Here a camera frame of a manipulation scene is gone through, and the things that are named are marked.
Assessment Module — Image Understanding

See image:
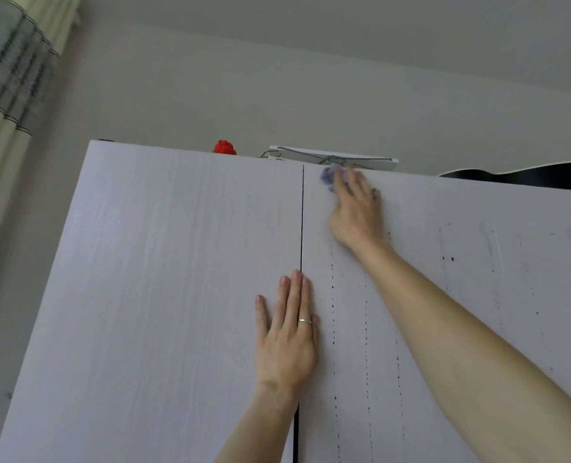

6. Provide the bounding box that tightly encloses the person's right hand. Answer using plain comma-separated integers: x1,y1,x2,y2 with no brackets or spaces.
329,166,392,254

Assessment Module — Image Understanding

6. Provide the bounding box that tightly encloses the cream and grey curtain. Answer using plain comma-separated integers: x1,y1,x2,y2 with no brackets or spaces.
0,0,84,304

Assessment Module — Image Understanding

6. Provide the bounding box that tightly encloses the black curved object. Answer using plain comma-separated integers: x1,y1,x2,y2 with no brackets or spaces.
438,161,571,194

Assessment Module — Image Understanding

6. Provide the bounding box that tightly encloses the metal wire hanger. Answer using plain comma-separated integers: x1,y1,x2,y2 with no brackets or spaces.
261,146,393,166

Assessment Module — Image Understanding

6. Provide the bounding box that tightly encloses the purple cleaning cloth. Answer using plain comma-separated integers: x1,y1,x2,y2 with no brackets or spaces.
319,163,350,194

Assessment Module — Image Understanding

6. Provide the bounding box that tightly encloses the person's left forearm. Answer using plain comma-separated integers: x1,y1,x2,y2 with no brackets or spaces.
213,383,300,463

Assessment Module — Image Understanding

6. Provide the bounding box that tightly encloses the white wardrobe door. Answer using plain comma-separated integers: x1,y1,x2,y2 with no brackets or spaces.
297,165,571,463
0,140,306,463

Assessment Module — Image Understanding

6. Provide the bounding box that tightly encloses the person's right forearm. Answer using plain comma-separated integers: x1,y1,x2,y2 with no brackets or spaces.
350,242,571,463

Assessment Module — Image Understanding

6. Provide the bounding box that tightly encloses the person's left hand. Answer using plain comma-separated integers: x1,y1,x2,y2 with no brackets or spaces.
254,270,320,399

